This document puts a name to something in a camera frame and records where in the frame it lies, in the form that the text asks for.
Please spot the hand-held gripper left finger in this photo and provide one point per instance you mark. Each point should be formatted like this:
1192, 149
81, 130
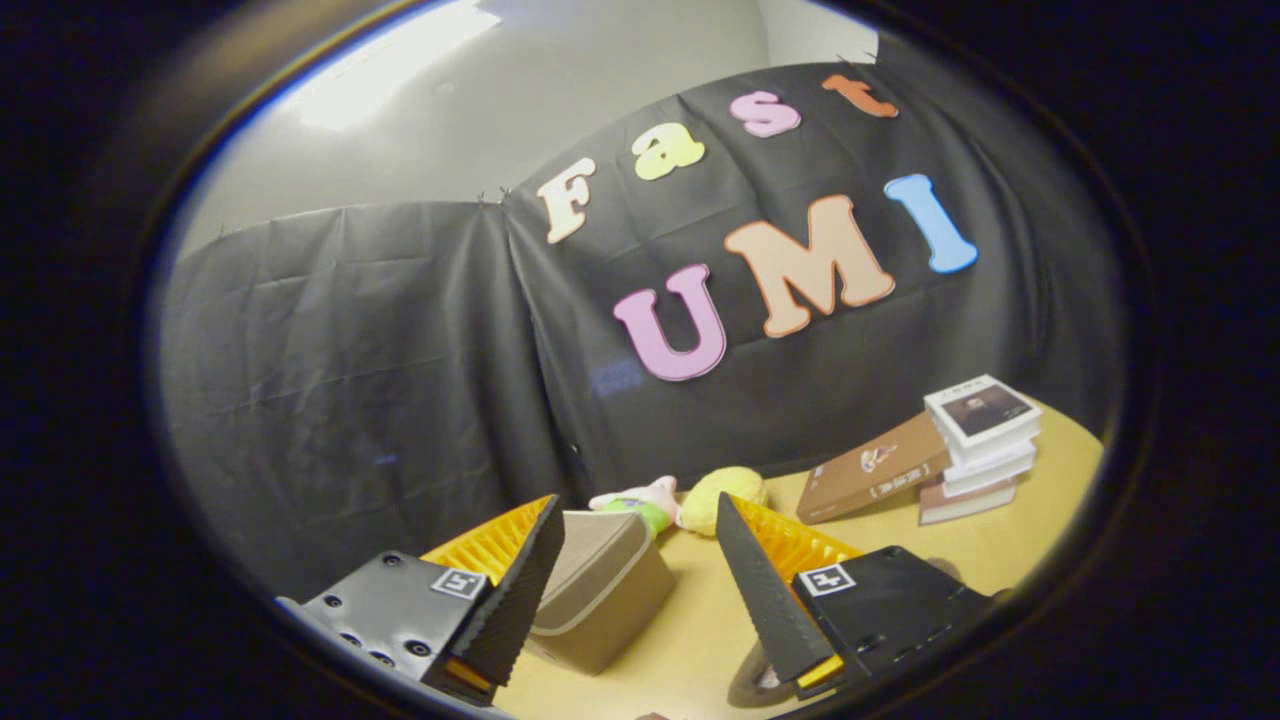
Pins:
520, 590

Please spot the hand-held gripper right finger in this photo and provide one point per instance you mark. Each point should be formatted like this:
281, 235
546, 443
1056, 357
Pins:
765, 590

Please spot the beige fabric storage box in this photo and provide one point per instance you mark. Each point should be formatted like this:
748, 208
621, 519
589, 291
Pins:
600, 590

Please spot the yellow plush ball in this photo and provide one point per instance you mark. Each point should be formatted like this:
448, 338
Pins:
730, 485

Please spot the pink star plush toy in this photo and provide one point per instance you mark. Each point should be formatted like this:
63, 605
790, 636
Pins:
640, 497

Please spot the brown book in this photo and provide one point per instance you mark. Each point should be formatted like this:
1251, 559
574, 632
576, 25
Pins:
870, 470

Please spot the pale pink book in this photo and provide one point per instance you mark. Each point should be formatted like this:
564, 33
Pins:
965, 500

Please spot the black backdrop cloth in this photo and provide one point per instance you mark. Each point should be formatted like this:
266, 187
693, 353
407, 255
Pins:
400, 350

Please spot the white book with portrait cover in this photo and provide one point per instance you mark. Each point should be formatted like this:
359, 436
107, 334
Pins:
985, 410

